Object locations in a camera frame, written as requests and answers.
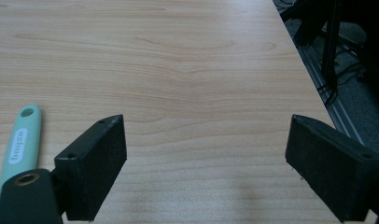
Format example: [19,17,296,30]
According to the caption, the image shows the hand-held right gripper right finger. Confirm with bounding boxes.
[285,114,379,223]

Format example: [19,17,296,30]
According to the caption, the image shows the mint green tool handle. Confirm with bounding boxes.
[0,104,42,200]

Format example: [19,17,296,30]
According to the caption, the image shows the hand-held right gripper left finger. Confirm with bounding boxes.
[53,114,128,222]

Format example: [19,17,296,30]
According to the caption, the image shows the black metal stand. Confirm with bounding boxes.
[291,0,366,91]

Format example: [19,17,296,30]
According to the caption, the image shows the grey metal floor rail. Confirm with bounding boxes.
[298,43,364,146]

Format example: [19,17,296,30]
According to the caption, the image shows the black cable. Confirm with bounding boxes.
[316,62,366,108]

